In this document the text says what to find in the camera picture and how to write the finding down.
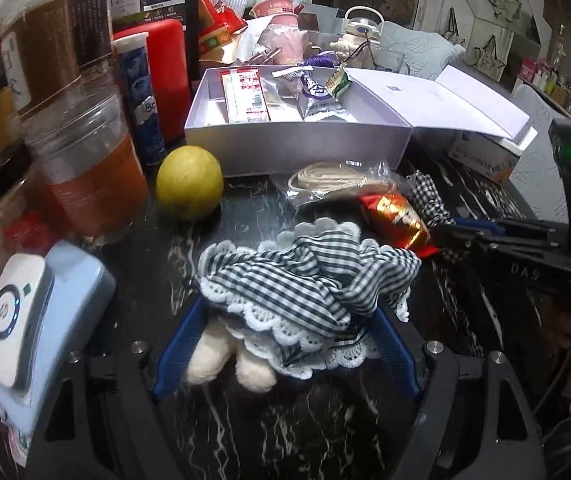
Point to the white blue tissue box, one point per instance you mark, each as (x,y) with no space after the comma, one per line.
(490,157)

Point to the pink cup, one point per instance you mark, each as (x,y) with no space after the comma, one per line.
(275,25)

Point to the red orange snack packet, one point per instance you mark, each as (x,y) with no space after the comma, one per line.
(395,220)

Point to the purple yarn ball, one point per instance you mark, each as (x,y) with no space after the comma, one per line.
(321,60)

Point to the silver purple snack packet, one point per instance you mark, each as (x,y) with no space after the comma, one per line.
(323,97)

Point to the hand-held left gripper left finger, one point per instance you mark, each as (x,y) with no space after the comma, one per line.
(173,360)

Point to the white ceramic teapot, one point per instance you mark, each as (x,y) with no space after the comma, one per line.
(358,37)

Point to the glass cup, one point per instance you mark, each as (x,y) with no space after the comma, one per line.
(389,60)

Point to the green packet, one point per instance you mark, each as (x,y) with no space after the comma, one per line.
(338,82)

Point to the orange preserve jar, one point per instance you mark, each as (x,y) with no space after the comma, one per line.
(90,180)

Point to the red gift packets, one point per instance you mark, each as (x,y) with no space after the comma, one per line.
(220,20)

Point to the blue tablet tube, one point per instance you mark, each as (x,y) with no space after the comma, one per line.
(140,100)

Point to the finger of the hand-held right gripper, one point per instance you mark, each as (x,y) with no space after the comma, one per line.
(470,222)
(465,242)

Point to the cream printed tote bag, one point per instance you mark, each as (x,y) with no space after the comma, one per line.
(491,55)

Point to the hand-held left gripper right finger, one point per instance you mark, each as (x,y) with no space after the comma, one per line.
(395,355)

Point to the yellow lemon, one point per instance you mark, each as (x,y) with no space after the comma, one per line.
(189,182)

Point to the white round-button device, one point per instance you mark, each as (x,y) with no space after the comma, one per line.
(12,320)

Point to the lavender gift box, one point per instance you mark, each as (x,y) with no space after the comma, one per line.
(305,135)

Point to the plush doll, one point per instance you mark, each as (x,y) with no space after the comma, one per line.
(310,280)

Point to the clear plastic bag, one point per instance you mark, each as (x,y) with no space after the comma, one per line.
(285,95)

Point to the gingham fabric scrunchie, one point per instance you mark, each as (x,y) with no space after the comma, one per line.
(428,195)

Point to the red cylinder canister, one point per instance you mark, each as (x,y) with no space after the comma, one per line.
(170,70)

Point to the light blue case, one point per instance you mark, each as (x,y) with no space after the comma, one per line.
(75,290)

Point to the shelf of bottles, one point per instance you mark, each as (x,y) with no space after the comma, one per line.
(560,85)

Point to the red white packet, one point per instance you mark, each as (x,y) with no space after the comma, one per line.
(245,97)

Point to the black coffee bag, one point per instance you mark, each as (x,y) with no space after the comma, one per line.
(170,0)

